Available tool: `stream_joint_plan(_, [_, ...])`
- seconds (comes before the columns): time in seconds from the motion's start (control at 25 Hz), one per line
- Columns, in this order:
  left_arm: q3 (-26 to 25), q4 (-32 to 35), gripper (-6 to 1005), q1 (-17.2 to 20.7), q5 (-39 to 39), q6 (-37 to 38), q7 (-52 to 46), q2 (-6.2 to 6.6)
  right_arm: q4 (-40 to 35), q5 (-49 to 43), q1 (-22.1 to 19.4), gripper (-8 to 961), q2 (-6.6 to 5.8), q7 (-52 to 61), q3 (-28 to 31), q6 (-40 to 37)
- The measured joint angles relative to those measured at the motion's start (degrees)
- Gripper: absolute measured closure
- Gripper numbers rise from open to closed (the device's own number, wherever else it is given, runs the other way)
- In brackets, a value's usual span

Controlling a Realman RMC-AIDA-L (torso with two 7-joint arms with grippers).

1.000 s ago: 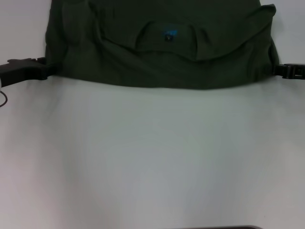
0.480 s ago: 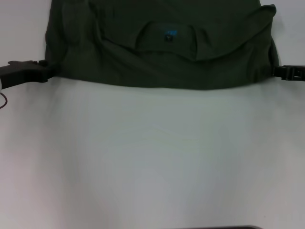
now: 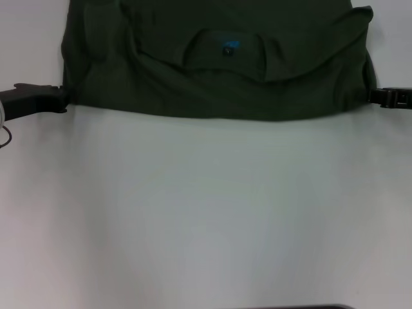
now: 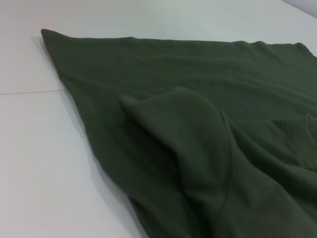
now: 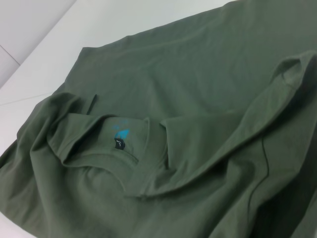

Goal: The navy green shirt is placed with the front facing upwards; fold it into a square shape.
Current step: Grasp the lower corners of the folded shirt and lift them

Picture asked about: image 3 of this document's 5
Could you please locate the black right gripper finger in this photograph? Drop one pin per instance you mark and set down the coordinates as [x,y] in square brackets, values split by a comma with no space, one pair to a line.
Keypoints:
[391,96]

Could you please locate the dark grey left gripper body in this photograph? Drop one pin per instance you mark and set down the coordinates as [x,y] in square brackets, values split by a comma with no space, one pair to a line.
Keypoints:
[32,99]

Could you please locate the dark green FREE t-shirt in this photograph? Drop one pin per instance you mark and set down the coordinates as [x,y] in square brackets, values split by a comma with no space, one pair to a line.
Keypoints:
[219,64]

